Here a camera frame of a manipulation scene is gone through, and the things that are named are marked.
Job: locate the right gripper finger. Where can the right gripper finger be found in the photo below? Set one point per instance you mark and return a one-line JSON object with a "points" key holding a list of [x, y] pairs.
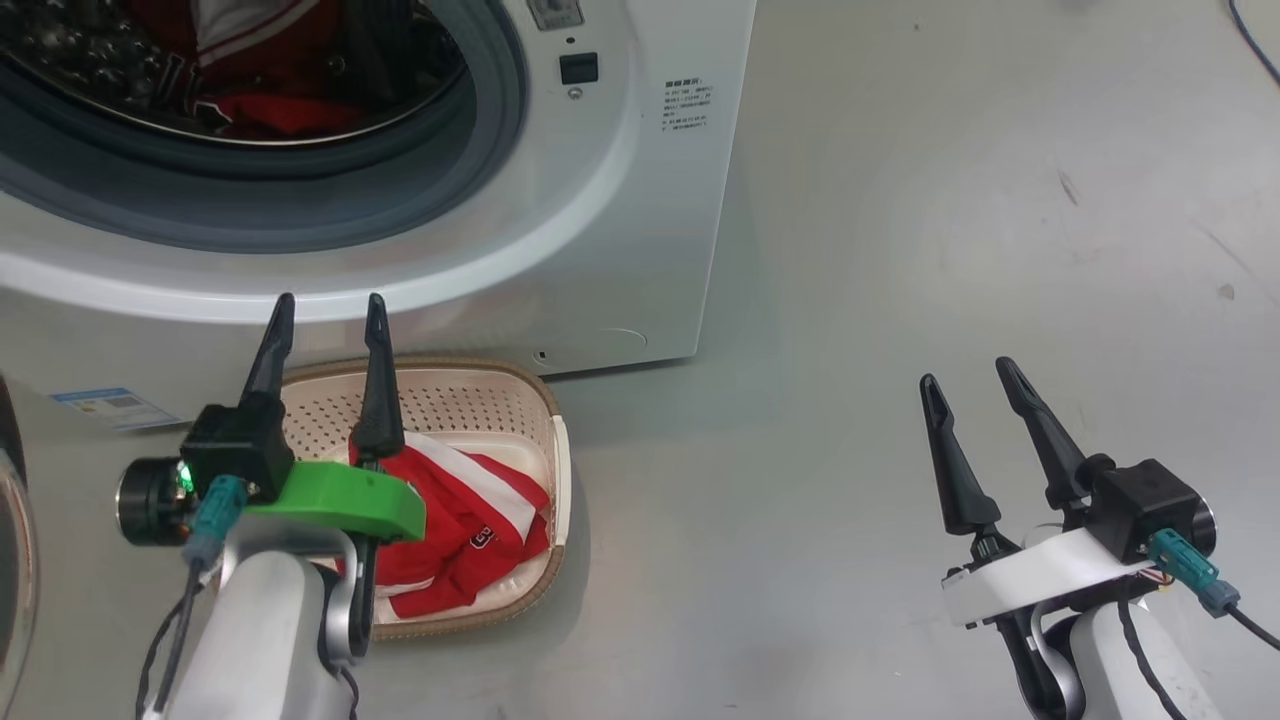
{"points": [[960, 480], [1050, 440]]}

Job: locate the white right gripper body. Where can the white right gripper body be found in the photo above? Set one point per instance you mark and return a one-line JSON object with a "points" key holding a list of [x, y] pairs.
{"points": [[1040, 575]]}

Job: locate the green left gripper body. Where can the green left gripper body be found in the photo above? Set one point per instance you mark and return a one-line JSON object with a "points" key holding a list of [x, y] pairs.
{"points": [[350, 500]]}

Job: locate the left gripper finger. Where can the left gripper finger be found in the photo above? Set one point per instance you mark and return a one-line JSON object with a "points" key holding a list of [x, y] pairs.
{"points": [[378, 400], [270, 360]]}

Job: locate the red jersey with white stripes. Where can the red jersey with white stripes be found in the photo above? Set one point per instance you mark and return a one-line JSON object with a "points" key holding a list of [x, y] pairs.
{"points": [[460, 510]]}

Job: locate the red jersey numbered 78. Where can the red jersey numbered 78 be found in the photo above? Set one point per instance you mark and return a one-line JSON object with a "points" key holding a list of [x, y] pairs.
{"points": [[280, 115]]}

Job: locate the black glass washing machine door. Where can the black glass washing machine door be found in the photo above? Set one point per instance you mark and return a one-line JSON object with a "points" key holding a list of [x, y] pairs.
{"points": [[12, 560]]}

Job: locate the cream perforated laundry basket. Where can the cream perforated laundry basket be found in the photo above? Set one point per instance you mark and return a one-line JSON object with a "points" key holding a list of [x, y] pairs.
{"points": [[470, 400]]}

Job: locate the grey rubber door gasket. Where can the grey rubber door gasket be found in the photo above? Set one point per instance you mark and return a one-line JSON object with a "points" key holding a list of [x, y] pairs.
{"points": [[300, 200]]}

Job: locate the white front-load washing machine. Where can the white front-load washing machine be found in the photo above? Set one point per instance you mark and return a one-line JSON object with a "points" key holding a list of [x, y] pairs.
{"points": [[600, 250]]}

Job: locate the blue energy label sticker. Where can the blue energy label sticker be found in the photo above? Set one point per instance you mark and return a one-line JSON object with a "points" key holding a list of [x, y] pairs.
{"points": [[115, 408]]}

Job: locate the grey warning sticker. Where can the grey warning sticker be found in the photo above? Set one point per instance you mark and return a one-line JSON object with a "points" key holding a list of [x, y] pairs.
{"points": [[555, 12]]}

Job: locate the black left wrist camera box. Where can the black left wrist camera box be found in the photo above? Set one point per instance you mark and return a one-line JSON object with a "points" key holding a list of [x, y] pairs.
{"points": [[235, 450]]}

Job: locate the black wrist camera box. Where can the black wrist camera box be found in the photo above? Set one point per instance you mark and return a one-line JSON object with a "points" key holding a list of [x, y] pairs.
{"points": [[235, 450], [1140, 505]]}

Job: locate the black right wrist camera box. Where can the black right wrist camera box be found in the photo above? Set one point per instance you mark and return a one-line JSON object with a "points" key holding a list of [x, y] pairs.
{"points": [[1140, 505]]}

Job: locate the teal left camera connector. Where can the teal left camera connector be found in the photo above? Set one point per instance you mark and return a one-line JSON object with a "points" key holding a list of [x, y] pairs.
{"points": [[213, 520]]}

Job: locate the teal camera connector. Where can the teal camera connector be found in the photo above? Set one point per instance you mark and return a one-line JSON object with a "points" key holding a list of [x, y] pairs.
{"points": [[213, 520], [1190, 570]]}

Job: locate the teal right camera connector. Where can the teal right camera connector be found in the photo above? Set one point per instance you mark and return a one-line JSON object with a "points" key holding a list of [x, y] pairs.
{"points": [[1190, 570]]}

